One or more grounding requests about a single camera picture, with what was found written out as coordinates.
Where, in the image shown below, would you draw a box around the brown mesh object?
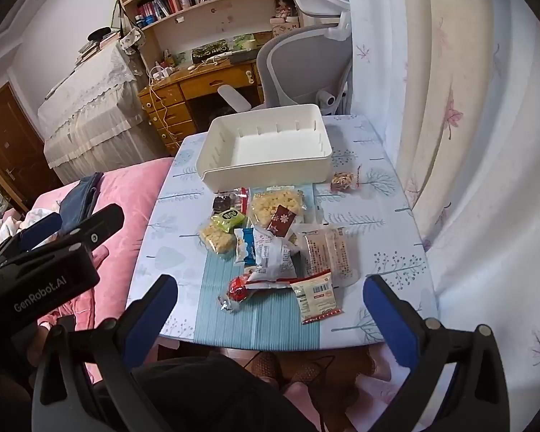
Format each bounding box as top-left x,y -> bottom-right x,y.
247,352 -> 284,383
292,355 -> 338,388

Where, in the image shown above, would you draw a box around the dark red snack packet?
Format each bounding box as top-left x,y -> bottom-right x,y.
267,204 -> 298,238

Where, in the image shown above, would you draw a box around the green snack packet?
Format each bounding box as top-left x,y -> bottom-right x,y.
211,207 -> 246,233

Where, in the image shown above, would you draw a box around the nut bar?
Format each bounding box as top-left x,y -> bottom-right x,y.
330,165 -> 363,192

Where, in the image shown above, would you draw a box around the teal striped table mat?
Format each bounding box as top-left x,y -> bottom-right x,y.
193,184 -> 321,352

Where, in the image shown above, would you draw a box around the dark printed box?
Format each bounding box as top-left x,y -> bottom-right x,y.
191,40 -> 230,61

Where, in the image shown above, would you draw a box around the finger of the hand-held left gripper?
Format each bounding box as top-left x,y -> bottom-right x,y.
0,213 -> 64,253
4,203 -> 126,259

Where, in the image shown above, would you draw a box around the white cable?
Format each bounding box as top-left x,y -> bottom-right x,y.
141,76 -> 172,145

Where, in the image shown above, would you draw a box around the white plastic storage bin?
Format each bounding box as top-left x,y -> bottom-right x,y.
197,103 -> 334,191

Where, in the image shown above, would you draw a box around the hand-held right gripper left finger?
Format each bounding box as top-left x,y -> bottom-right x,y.
31,274 -> 178,432

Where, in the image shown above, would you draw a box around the small rice puff bar packet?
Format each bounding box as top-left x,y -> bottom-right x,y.
199,224 -> 235,256

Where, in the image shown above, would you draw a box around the dark blue clothing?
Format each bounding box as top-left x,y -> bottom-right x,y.
58,172 -> 104,235

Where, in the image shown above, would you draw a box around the grey office chair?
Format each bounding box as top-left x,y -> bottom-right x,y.
216,0 -> 354,115

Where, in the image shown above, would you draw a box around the orange snack packet with barcode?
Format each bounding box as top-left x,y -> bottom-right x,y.
290,270 -> 343,325

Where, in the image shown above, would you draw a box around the wooden desk with drawers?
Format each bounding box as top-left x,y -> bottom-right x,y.
137,56 -> 264,154

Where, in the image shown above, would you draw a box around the red round snack packet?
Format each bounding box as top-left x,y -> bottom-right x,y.
219,274 -> 255,312

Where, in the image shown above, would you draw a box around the floral cloth bag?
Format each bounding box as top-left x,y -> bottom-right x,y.
117,27 -> 145,52

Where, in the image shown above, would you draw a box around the blue and white snack packet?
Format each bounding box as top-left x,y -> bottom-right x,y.
233,227 -> 257,266

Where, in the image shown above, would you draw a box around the person's dark pants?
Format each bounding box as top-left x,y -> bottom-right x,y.
130,353 -> 320,432

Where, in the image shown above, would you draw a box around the tree print tablecloth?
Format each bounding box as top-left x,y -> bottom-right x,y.
126,114 -> 439,352

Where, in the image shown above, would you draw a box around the clear pastry packet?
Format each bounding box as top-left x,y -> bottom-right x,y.
294,225 -> 358,286

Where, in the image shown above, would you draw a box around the wooden bookshelf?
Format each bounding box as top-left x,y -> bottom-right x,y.
108,0 -> 298,61

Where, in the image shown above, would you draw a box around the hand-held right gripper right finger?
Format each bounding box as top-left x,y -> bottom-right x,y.
362,274 -> 510,432

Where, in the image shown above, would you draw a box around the dark cake packet red edge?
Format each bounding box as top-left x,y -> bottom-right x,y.
212,189 -> 249,213

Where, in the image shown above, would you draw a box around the crumpled pink cloth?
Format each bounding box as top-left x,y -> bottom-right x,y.
0,209 -> 41,241

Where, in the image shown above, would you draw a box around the doll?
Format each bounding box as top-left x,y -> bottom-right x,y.
270,0 -> 300,30

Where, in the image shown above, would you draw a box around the floral white curtain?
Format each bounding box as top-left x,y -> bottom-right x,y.
342,0 -> 540,432

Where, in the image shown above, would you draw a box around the large rice puff packet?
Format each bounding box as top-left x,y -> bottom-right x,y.
247,188 -> 307,228

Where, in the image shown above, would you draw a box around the white lace cover cloth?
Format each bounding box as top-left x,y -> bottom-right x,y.
36,42 -> 147,185

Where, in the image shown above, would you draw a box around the wooden door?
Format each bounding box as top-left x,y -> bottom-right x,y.
0,83 -> 50,212

